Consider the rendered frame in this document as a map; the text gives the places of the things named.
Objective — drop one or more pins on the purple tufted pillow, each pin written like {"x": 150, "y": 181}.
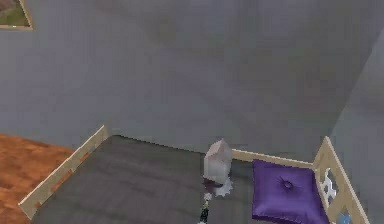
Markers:
{"x": 283, "y": 190}

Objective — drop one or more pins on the wooden bed with grey mattress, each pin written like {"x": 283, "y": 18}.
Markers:
{"x": 126, "y": 180}

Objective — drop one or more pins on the wooden framed wall picture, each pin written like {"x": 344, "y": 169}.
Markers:
{"x": 13, "y": 15}

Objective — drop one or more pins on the white spiky flat object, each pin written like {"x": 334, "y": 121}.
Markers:
{"x": 224, "y": 189}

